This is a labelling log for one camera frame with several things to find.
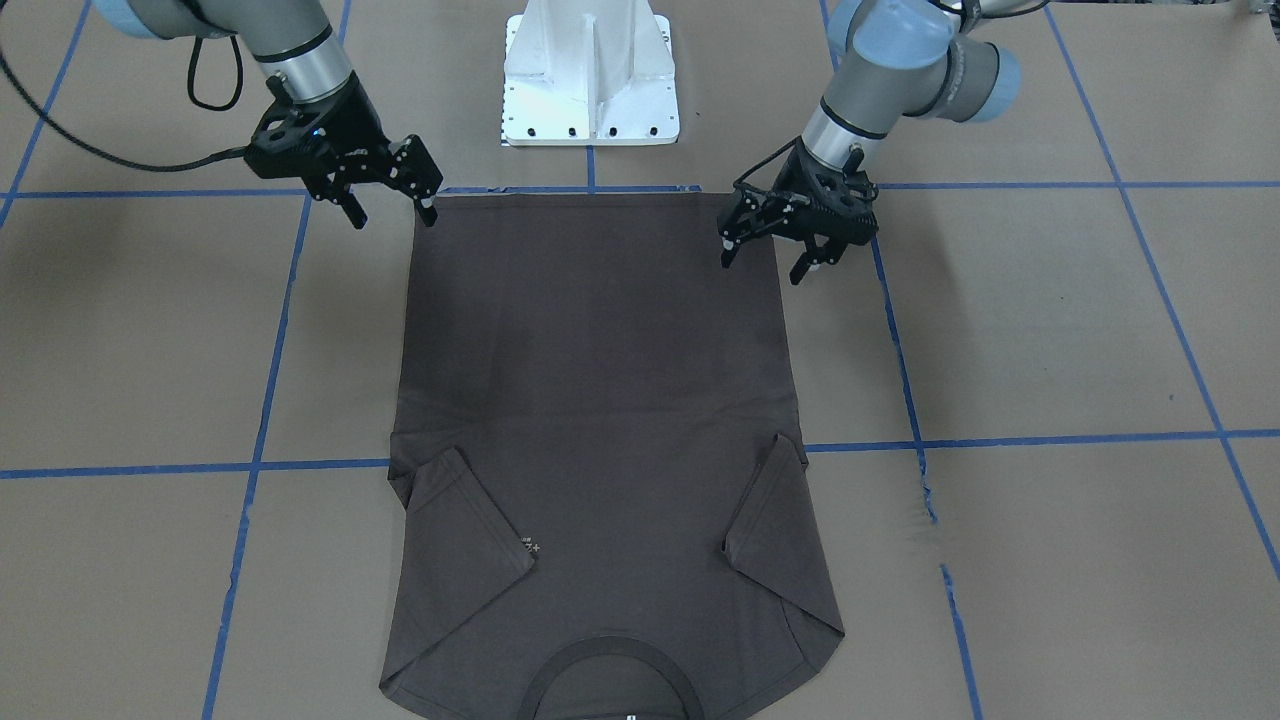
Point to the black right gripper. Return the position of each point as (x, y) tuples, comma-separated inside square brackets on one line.
[(353, 122)]

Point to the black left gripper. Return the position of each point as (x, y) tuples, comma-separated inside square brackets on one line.
[(790, 187)]

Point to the dark brown t-shirt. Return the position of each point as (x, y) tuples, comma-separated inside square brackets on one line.
[(598, 453)]

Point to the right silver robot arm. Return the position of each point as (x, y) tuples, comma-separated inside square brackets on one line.
[(292, 39)]

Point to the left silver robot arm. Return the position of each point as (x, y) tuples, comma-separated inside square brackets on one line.
[(896, 59)]

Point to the torn blue tape line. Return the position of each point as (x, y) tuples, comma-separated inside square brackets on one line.
[(915, 400)]

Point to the blue tape line lengthwise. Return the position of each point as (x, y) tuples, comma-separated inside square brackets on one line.
[(253, 473)]

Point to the blue tape line crosswise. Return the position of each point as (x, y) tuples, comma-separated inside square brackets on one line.
[(332, 463)]

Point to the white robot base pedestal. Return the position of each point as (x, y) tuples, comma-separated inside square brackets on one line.
[(589, 73)]

